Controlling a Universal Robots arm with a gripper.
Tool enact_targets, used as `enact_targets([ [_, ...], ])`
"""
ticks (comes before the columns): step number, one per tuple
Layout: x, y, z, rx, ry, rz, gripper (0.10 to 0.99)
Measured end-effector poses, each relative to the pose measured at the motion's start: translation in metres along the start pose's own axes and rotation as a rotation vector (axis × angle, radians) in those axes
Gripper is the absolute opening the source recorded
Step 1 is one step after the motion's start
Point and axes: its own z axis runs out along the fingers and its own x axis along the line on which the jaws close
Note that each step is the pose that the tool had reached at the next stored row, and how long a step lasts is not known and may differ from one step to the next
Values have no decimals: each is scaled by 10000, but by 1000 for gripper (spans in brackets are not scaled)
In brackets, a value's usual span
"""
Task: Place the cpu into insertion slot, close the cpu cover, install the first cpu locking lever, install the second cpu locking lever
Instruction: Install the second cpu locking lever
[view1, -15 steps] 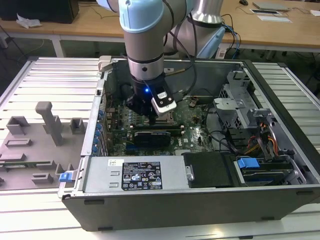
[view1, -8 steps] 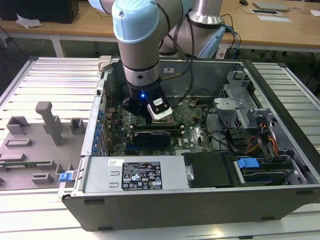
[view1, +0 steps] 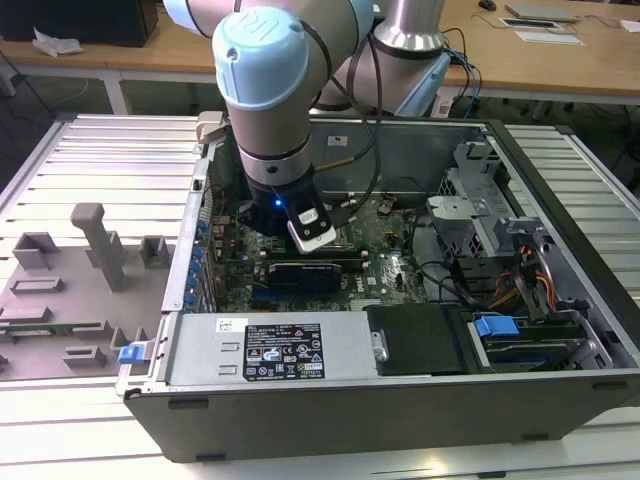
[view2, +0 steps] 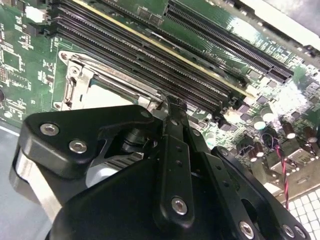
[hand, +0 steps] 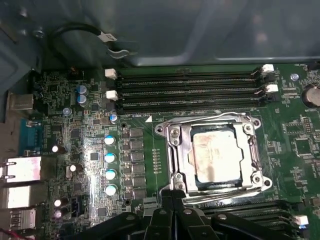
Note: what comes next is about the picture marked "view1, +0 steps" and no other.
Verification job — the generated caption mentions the metal socket cover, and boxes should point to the metal socket cover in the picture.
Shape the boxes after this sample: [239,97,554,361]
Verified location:
[329,223,354,250]

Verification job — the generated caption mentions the CPU socket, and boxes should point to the CPU socket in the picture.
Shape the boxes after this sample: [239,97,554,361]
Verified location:
[327,222,354,252]

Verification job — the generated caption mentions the black RAM slot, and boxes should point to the black RAM slot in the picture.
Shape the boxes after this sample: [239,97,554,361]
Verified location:
[266,249,367,265]

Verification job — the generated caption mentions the black graphics card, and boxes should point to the black graphics card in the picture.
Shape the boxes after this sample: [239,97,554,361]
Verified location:
[266,259,345,295]

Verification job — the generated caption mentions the green motherboard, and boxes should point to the green motherboard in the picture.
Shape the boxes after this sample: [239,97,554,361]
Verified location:
[207,195,432,314]

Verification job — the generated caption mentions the grey power supply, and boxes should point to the grey power supply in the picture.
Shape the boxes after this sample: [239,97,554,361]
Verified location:
[163,312,380,387]

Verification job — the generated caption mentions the pale blue teach pendant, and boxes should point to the pale blue teach pendant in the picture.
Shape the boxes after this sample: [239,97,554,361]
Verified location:
[394,51,454,117]

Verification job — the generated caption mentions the black drive bay box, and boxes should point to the black drive bay box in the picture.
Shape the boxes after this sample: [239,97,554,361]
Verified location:
[363,303,475,378]

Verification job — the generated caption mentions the blue case latch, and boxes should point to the blue case latch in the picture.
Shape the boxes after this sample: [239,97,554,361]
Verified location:
[118,343,151,366]

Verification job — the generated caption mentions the metal drive cage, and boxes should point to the metal drive cage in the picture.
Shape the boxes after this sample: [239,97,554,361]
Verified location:
[426,141,547,257]

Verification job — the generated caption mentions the wooden desk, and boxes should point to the wooden desk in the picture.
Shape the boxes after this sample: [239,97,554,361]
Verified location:
[0,0,640,107]

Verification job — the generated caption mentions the grey parts rack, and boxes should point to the grey parts rack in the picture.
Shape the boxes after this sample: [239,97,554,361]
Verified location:
[0,202,177,382]

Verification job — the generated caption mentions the black PC case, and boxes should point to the black PC case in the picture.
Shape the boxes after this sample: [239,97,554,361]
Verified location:
[115,113,640,464]

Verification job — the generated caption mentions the green RAM stick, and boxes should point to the green RAM stick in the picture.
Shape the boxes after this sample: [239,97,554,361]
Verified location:
[0,322,102,337]

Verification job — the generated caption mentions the hard disk in blue carrier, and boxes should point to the hard disk in blue carrier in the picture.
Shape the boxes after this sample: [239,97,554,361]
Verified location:
[468,313,592,372]

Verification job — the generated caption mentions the black box on desk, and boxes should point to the black box on desk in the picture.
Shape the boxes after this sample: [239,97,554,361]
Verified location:
[0,0,160,49]

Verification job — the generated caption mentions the crumpled white paper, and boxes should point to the crumpled white paper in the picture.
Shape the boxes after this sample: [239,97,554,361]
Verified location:
[31,25,84,58]

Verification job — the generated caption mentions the grey laptop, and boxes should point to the grey laptop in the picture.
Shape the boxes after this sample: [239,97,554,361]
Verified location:
[503,1,582,24]

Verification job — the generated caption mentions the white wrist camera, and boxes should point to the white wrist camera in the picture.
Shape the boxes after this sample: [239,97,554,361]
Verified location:
[286,198,338,255]

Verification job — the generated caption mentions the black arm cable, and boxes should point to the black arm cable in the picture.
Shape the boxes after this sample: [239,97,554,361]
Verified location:
[347,34,387,214]

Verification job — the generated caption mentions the black internal cable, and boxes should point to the black internal cable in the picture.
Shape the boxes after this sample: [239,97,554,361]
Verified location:
[412,212,479,307]

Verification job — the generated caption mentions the blue cable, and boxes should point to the blue cable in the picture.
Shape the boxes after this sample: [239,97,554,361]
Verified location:
[447,47,484,119]

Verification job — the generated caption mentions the orange and yellow wires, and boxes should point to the orange and yellow wires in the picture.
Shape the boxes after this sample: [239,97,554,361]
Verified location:
[492,238,560,312]

